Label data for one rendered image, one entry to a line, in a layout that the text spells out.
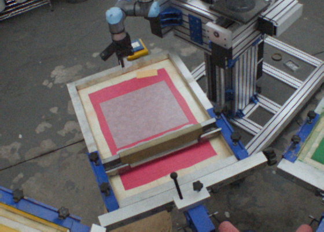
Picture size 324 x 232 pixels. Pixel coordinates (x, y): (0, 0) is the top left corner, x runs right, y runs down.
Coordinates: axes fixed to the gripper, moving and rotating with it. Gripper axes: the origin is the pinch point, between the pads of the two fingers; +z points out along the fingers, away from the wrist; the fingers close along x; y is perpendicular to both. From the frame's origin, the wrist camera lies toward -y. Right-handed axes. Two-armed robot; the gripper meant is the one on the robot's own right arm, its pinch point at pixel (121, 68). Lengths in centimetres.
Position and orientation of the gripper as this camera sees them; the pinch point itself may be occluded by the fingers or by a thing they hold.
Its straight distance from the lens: 210.3
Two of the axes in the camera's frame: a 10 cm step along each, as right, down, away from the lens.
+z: 1.1, 6.7, 7.4
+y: 9.3, -3.4, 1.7
